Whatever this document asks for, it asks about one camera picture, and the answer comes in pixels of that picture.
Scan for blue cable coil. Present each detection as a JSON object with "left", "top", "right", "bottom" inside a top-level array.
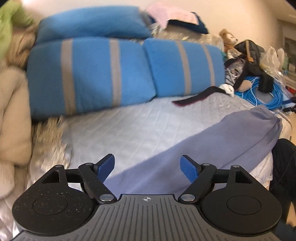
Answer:
[{"left": 235, "top": 74, "right": 292, "bottom": 114}]

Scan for brown teddy bear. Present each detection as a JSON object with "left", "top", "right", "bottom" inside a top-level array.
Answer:
[{"left": 218, "top": 28, "right": 239, "bottom": 54}]

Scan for quilted grey bedspread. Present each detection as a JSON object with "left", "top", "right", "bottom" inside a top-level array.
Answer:
[{"left": 0, "top": 93, "right": 292, "bottom": 241}]

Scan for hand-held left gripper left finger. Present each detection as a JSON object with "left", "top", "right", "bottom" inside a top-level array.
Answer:
[{"left": 42, "top": 153, "right": 117, "bottom": 204}]

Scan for silver floral cover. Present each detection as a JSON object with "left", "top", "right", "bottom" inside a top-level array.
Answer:
[{"left": 148, "top": 23, "right": 226, "bottom": 50}]

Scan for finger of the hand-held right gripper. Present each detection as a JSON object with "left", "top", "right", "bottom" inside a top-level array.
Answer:
[{"left": 282, "top": 97, "right": 296, "bottom": 114}]

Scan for clear plastic bag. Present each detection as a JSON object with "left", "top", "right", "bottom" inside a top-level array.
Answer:
[{"left": 260, "top": 46, "right": 281, "bottom": 72}]

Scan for tan plush toy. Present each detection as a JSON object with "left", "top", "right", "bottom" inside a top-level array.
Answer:
[{"left": 238, "top": 79, "right": 253, "bottom": 91}]

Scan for plain blue pillow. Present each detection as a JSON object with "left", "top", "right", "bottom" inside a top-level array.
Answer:
[{"left": 35, "top": 6, "right": 152, "bottom": 45}]

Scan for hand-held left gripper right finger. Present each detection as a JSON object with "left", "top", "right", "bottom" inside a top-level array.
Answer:
[{"left": 178, "top": 155, "right": 252, "bottom": 204}]

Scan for beige knitted blanket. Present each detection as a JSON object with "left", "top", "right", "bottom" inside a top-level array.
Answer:
[{"left": 5, "top": 28, "right": 38, "bottom": 70}]

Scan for lace-trimmed grey cloth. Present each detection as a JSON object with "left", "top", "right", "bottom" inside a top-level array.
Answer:
[{"left": 30, "top": 116, "right": 74, "bottom": 172}]

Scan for pink cloth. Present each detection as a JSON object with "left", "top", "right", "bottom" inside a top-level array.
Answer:
[{"left": 146, "top": 2, "right": 199, "bottom": 29}]

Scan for blue-grey fleece pants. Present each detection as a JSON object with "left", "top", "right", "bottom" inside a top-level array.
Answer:
[{"left": 105, "top": 107, "right": 283, "bottom": 196}]

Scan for white sock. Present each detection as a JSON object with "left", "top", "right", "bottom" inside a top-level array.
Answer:
[{"left": 218, "top": 84, "right": 235, "bottom": 97}]

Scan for person's black trousers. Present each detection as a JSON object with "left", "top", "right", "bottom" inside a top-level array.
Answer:
[{"left": 269, "top": 138, "right": 296, "bottom": 223}]

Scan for cream comforter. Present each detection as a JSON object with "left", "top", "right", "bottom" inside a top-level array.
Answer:
[{"left": 0, "top": 67, "right": 33, "bottom": 200}]

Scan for black strap with pink edge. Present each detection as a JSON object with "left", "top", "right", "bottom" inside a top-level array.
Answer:
[{"left": 171, "top": 86, "right": 226, "bottom": 107}]

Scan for striped blue pillow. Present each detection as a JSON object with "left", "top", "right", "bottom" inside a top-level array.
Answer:
[
  {"left": 26, "top": 37, "right": 156, "bottom": 120},
  {"left": 142, "top": 38, "right": 226, "bottom": 98}
]

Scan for green blanket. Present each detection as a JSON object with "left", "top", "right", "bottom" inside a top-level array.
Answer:
[{"left": 0, "top": 2, "right": 35, "bottom": 61}]

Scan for black bag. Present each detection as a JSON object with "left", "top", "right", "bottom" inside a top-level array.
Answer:
[{"left": 225, "top": 39, "right": 274, "bottom": 93}]

